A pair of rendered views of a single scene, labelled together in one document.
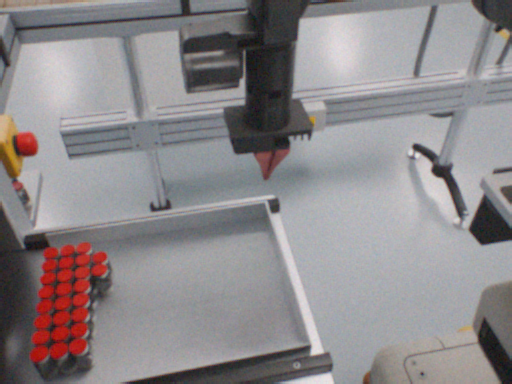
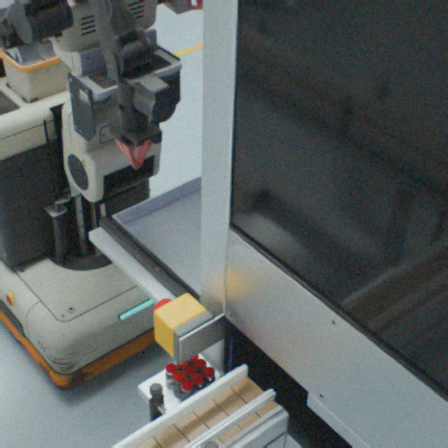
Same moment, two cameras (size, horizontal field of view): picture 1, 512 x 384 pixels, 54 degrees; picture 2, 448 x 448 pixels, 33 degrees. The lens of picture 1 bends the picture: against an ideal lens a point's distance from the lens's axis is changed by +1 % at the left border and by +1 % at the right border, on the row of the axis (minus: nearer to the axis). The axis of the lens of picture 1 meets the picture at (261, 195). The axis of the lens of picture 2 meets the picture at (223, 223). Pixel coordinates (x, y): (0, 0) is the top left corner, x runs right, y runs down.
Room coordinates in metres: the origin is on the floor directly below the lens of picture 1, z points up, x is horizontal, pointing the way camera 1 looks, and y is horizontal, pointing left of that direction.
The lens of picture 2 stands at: (0.97, 1.20, 1.93)
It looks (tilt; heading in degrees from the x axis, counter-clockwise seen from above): 39 degrees down; 241
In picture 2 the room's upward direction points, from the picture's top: 2 degrees clockwise
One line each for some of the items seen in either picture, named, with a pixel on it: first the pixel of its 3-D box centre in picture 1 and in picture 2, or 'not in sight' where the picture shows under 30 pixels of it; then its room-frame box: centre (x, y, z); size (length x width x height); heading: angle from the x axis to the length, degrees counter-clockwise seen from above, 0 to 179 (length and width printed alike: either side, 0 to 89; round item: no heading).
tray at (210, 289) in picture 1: (168, 291); (210, 238); (0.41, 0.13, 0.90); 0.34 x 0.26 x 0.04; 102
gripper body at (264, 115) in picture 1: (268, 104); (134, 117); (0.51, -0.01, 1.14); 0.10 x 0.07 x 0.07; 102
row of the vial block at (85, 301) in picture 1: (85, 302); not in sight; (0.39, 0.24, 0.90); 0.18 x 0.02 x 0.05; 12
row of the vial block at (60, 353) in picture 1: (68, 305); not in sight; (0.38, 0.26, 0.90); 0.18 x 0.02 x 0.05; 12
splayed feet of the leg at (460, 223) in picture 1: (439, 175); not in sight; (1.57, -0.74, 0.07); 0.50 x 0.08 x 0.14; 12
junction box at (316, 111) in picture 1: (306, 118); not in sight; (1.38, -0.15, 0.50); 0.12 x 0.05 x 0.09; 102
